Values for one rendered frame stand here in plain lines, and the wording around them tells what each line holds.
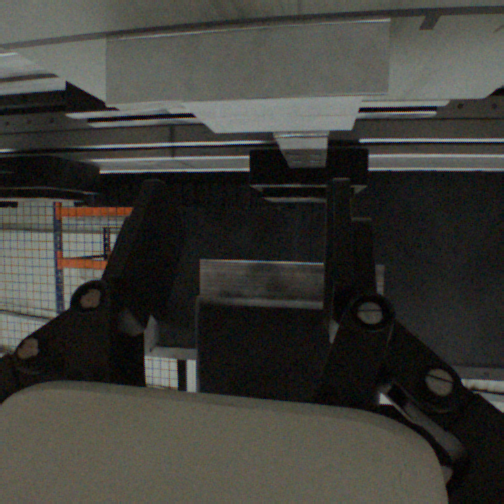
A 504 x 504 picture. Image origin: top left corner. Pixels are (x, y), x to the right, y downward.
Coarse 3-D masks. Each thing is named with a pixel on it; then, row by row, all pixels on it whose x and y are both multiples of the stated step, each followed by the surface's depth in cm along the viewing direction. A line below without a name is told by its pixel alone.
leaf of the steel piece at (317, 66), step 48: (144, 48) 11; (192, 48) 11; (240, 48) 11; (288, 48) 11; (336, 48) 10; (384, 48) 10; (144, 96) 11; (192, 96) 11; (240, 96) 11; (288, 96) 11; (336, 96) 11
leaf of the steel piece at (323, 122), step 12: (204, 120) 21; (216, 120) 21; (228, 120) 21; (240, 120) 21; (252, 120) 21; (264, 120) 21; (276, 120) 21; (288, 120) 21; (300, 120) 21; (312, 120) 21; (324, 120) 21; (336, 120) 21; (348, 120) 21; (216, 132) 24; (228, 132) 24
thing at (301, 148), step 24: (288, 144) 26; (312, 144) 26; (264, 168) 39; (288, 168) 38; (312, 168) 38; (336, 168) 38; (360, 168) 37; (264, 192) 40; (288, 192) 40; (312, 192) 39
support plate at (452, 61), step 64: (0, 0) 9; (64, 0) 10; (128, 0) 10; (192, 0) 10; (256, 0) 10; (320, 0) 10; (384, 0) 9; (448, 0) 9; (64, 64) 14; (448, 64) 13
